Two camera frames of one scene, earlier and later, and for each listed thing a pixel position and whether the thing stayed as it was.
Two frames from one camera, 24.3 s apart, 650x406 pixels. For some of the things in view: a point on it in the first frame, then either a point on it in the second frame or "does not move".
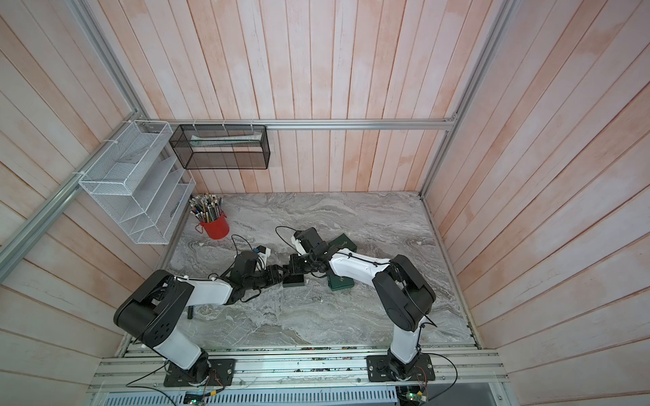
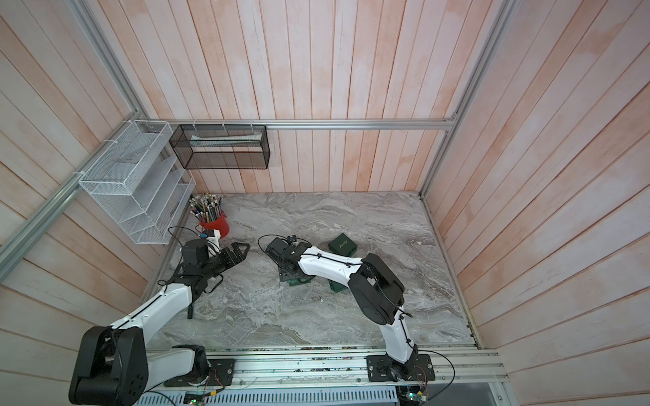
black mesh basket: (222, 146) does not move
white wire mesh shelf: (139, 183) does not move
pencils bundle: (206, 207) does not move
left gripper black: (274, 277) → (239, 256)
